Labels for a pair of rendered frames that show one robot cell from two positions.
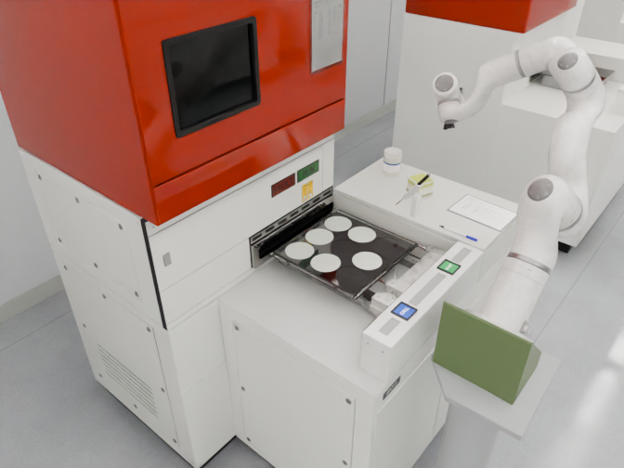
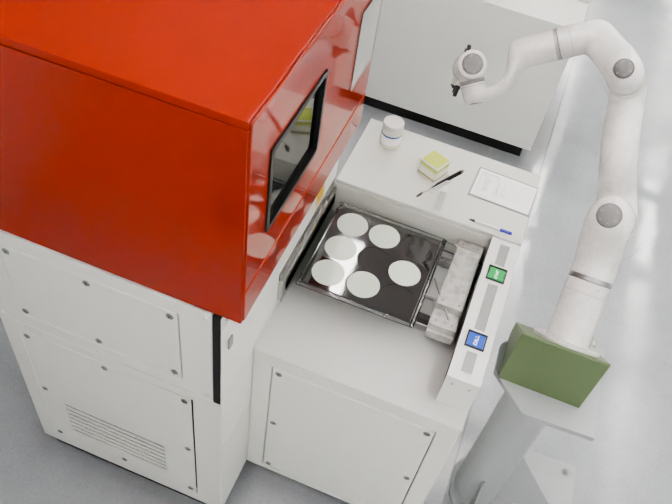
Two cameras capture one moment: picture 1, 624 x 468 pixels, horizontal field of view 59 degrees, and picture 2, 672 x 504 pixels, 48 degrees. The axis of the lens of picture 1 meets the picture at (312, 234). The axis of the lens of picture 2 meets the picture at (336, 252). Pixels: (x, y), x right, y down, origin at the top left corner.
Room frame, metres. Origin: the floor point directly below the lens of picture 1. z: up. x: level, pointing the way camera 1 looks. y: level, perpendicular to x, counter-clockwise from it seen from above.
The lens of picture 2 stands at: (0.25, 0.67, 2.64)
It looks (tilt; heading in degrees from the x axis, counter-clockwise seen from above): 49 degrees down; 333
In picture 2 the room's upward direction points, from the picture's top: 10 degrees clockwise
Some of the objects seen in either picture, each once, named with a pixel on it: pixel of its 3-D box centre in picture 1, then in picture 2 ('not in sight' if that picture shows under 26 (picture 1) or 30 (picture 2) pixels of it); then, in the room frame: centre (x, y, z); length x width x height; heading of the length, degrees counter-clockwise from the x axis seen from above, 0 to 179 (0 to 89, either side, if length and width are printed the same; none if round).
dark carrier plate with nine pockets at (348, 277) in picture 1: (344, 248); (373, 260); (1.54, -0.11, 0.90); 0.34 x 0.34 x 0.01; 50
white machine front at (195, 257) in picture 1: (255, 219); (283, 252); (1.53, 0.19, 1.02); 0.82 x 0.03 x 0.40; 140
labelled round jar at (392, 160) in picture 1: (392, 162); (391, 132); (1.96, -0.32, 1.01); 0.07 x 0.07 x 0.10
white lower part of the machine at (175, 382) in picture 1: (207, 310); (183, 331); (1.75, 0.45, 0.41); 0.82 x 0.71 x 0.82; 140
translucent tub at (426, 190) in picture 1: (420, 186); (433, 166); (1.79, -0.40, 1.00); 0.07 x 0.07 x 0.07; 27
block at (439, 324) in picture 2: (384, 303); (442, 325); (1.26, -0.22, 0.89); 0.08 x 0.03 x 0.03; 50
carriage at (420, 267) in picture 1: (411, 284); (454, 292); (1.38, -0.32, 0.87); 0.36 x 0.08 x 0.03; 140
